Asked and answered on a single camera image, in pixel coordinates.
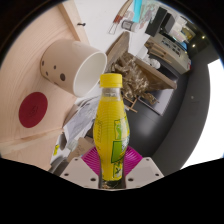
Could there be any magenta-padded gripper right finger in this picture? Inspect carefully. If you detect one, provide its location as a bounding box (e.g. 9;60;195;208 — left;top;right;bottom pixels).
123;146;165;189

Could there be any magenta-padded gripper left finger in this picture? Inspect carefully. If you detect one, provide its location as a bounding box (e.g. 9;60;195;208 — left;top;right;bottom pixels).
59;146;101;189

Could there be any yellow drink bottle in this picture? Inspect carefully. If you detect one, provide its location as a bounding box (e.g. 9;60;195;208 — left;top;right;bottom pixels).
93;73;131;190

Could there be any cardboard box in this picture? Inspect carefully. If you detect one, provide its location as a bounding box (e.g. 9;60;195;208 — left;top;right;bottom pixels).
71;136;95;162

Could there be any small yellow block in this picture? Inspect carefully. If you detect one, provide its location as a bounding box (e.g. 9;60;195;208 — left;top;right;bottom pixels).
53;143;61;157

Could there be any newspaper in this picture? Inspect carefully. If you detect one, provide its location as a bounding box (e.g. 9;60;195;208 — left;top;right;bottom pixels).
63;98;101;151

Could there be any light plywood board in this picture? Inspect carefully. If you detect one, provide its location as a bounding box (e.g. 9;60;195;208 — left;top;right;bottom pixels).
0;129;64;171
0;0;89;141

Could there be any flat round red coaster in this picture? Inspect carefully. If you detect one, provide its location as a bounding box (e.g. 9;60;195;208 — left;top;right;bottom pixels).
18;91;49;129

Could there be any ceiling light strip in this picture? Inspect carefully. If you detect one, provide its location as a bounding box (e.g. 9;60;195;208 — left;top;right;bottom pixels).
181;58;224;169

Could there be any cream mug with dots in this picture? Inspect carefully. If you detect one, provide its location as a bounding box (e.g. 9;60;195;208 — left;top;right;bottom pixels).
40;39;108;98

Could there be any white plaster bust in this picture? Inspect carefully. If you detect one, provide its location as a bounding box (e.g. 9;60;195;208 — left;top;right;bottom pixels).
148;56;162;68

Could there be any white cabinet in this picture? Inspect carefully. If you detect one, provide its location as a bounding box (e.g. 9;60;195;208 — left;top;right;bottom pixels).
156;31;193;74

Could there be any small grey-lidded jar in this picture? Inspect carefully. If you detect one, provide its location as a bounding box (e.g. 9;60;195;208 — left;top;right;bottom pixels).
120;19;138;33

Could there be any paint brush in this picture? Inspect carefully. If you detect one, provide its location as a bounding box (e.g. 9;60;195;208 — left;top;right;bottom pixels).
108;0;134;34

